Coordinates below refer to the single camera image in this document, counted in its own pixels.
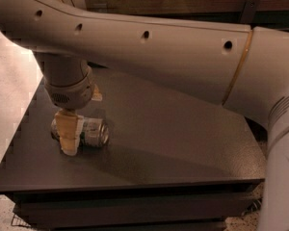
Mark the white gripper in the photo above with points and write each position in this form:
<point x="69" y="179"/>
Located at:
<point x="70" y="95"/>

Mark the silver green 7up can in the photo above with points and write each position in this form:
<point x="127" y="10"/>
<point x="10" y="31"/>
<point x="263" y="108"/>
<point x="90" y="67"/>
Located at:
<point x="95" y="132"/>

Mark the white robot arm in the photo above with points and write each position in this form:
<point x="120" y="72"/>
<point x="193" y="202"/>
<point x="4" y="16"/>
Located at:
<point x="241" y="68"/>

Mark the dark grey table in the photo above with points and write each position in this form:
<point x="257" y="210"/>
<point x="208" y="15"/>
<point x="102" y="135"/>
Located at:
<point x="172" y="163"/>

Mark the right metal bracket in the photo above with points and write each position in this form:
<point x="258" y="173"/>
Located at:
<point x="248" y="12"/>

